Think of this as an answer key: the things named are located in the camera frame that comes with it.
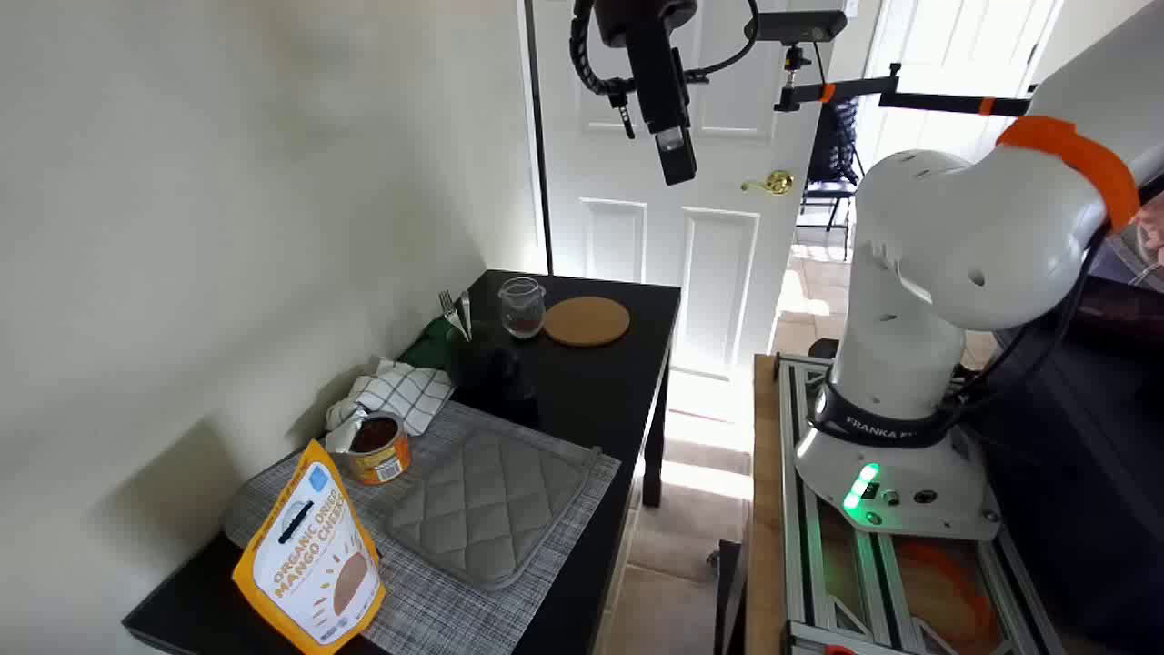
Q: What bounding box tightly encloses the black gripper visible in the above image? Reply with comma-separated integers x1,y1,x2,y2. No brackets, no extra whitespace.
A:
622,25,702,188

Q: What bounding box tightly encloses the black mug green inside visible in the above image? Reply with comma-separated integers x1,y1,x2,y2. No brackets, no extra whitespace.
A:
448,316,545,426

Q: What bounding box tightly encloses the brass door knob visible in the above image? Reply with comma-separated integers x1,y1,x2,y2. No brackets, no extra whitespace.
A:
737,166,800,201

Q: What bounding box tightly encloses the white panel door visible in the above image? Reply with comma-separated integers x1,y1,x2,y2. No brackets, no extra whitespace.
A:
527,0,905,413

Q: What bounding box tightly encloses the black chair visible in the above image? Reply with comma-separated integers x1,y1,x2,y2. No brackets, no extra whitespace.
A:
795,93,867,234

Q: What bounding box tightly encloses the round wooden coaster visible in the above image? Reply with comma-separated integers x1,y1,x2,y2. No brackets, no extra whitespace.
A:
539,295,631,350

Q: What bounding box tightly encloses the clear glass cup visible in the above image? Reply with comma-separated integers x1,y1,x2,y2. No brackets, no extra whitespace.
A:
494,274,548,342

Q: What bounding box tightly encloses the black table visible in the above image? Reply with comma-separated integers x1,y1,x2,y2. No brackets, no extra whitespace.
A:
120,266,682,655

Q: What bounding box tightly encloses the green round lid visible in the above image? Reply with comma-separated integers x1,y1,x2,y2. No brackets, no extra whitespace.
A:
420,310,473,352

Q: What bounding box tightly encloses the white checked dish towel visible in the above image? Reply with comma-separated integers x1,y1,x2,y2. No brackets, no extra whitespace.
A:
322,356,459,453

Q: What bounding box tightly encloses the grey quilted pot holder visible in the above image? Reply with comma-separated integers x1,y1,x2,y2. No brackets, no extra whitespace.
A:
385,426,600,591

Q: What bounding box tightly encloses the grey plaid placemat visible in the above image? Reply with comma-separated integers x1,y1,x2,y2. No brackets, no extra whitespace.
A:
217,397,625,655

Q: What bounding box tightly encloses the black cabinet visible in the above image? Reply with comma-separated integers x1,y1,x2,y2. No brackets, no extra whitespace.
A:
966,177,1164,655

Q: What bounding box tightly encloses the black camera on clamp arm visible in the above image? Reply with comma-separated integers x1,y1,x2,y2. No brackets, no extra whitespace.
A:
743,8,1035,120

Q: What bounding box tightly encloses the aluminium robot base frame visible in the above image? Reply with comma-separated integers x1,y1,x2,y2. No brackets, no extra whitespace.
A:
776,356,1070,655

